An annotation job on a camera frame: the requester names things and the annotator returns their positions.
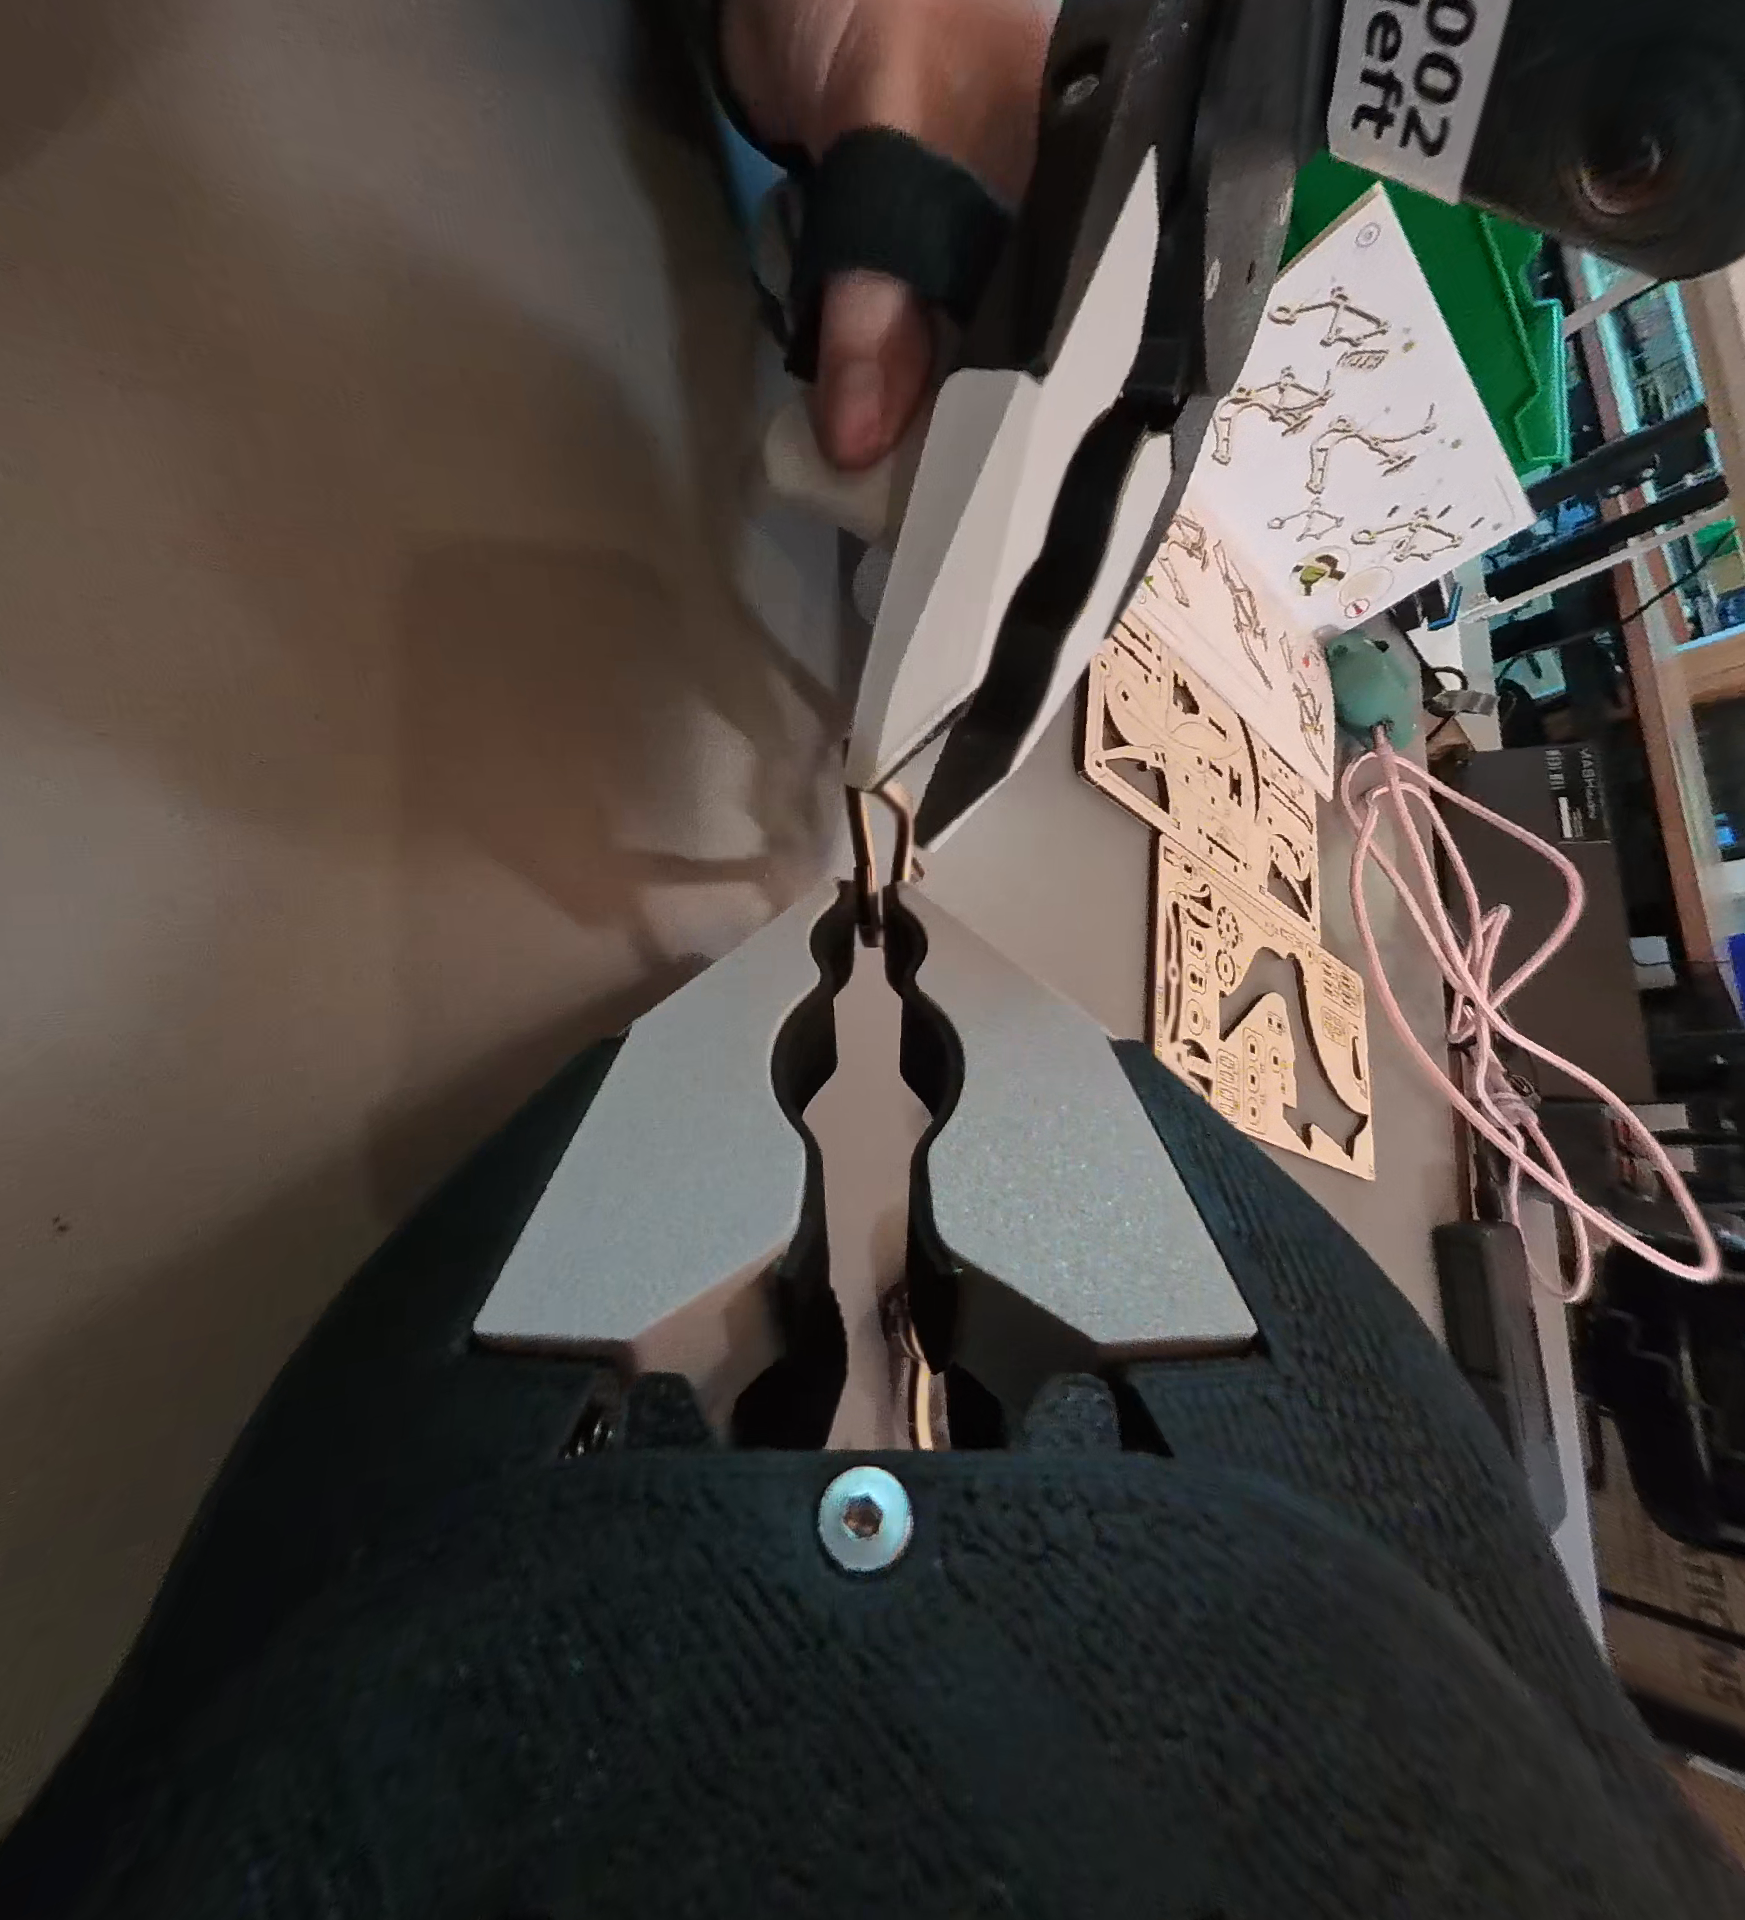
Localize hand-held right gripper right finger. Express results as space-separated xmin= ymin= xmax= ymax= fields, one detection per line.
xmin=885 ymin=885 xmax=1261 ymax=1423

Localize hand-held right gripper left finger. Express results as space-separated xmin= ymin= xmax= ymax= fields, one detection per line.
xmin=475 ymin=876 xmax=874 ymax=1423

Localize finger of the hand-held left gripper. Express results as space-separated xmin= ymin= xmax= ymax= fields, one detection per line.
xmin=844 ymin=148 xmax=1169 ymax=792
xmin=914 ymin=403 xmax=1193 ymax=850

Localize small curved wooden part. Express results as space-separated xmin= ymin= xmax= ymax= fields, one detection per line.
xmin=838 ymin=783 xmax=953 ymax=1453

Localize wooden parts sheet oval cutouts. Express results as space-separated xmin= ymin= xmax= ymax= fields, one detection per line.
xmin=1146 ymin=832 xmax=1379 ymax=1185

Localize large wooden parts sheet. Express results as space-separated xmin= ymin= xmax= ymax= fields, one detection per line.
xmin=1079 ymin=615 xmax=1324 ymax=903

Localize person's left hand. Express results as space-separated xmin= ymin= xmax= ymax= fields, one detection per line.
xmin=721 ymin=0 xmax=1062 ymax=471

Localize white instruction booklet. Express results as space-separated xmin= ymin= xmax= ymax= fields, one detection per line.
xmin=1143 ymin=188 xmax=1545 ymax=800

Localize teal plastic gadget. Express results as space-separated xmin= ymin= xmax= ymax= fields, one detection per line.
xmin=1326 ymin=626 xmax=1412 ymax=743

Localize green plastic bin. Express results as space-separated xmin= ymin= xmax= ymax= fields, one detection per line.
xmin=1280 ymin=148 xmax=1575 ymax=484

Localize black power brick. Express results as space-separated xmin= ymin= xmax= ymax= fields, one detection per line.
xmin=1432 ymin=1215 xmax=1575 ymax=1536

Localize black box with white label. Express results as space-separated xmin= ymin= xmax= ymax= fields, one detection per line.
xmin=1471 ymin=743 xmax=1665 ymax=1108

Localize wood-edged desk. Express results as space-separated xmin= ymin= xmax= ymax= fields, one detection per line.
xmin=1606 ymin=555 xmax=1741 ymax=970

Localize printed cardboard box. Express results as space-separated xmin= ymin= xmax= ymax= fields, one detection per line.
xmin=1589 ymin=1437 xmax=1745 ymax=1760

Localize pink cable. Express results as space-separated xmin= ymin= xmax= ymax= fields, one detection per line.
xmin=1346 ymin=732 xmax=1734 ymax=1306

